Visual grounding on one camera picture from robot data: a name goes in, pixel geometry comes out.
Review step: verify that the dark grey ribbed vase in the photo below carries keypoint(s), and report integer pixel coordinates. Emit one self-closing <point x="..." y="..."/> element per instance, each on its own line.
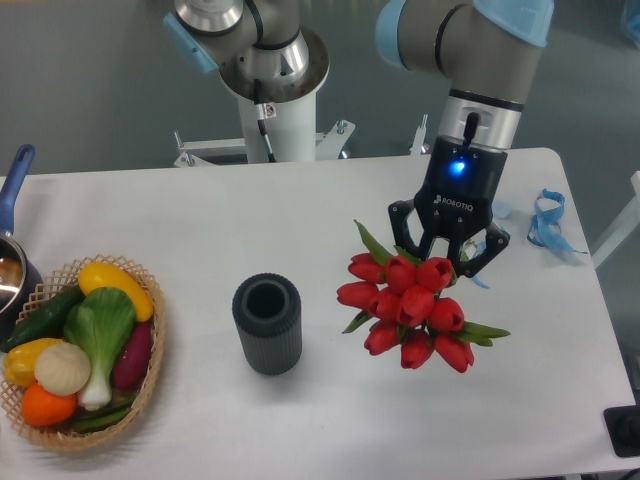
<point x="267" y="309"/>

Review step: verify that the purple sweet potato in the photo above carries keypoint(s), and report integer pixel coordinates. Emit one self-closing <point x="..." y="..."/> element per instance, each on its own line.
<point x="133" y="362"/>

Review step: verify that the white metal base frame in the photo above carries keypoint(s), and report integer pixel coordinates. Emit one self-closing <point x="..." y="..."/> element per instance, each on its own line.
<point x="330" y="145"/>

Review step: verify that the blue handled saucepan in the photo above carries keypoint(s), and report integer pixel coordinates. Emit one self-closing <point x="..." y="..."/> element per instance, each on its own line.
<point x="19" y="276"/>

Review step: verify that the blue object top right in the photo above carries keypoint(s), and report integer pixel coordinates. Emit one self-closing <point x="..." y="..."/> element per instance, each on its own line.
<point x="630" y="21"/>

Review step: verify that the curved blue tape strip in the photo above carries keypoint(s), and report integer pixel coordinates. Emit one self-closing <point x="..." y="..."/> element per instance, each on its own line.
<point x="480" y="277"/>

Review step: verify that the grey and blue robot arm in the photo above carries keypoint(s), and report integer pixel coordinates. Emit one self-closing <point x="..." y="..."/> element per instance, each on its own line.
<point x="489" y="50"/>

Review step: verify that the woven wicker basket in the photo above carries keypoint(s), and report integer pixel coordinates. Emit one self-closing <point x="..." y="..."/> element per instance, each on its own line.
<point x="60" y="437"/>

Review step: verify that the black device at edge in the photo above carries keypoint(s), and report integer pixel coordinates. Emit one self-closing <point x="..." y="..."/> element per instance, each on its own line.
<point x="623" y="429"/>

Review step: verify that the green bean pods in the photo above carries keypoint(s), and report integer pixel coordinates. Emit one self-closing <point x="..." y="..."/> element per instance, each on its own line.
<point x="102" y="418"/>

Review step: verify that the pale blue tape scrap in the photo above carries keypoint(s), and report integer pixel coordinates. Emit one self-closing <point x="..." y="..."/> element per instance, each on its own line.
<point x="501" y="210"/>

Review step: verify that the red tulip bouquet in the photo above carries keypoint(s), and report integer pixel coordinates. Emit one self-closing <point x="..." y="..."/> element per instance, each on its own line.
<point x="403" y="297"/>

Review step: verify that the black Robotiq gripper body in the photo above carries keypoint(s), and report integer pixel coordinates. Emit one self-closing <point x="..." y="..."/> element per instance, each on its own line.
<point x="456" y="198"/>

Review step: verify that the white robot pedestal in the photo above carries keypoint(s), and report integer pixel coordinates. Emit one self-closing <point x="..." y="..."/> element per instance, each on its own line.
<point x="290" y="128"/>

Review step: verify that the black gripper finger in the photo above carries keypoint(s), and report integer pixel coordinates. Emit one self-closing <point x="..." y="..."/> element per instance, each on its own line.
<point x="399" y="213"/>
<point x="496" y="241"/>

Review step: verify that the yellow bell pepper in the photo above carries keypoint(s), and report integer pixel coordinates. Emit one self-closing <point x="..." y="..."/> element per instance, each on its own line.
<point x="19" y="363"/>

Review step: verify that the white frame at right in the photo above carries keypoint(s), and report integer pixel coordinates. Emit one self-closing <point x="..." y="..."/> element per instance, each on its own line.
<point x="619" y="229"/>

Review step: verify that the dark green cucumber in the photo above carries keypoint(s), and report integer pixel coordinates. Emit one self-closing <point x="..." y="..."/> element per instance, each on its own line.
<point x="47" y="321"/>

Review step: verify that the crumpled blue tape strip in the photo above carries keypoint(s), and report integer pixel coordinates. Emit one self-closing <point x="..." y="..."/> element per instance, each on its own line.
<point x="545" y="230"/>

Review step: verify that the orange fruit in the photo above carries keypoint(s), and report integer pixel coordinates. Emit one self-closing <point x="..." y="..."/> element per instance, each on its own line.
<point x="40" y="408"/>

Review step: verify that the green bok choy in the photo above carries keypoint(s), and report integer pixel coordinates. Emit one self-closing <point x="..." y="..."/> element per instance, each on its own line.
<point x="100" y="326"/>

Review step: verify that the white garlic bulb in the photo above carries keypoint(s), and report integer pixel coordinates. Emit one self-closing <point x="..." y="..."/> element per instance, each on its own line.
<point x="62" y="369"/>

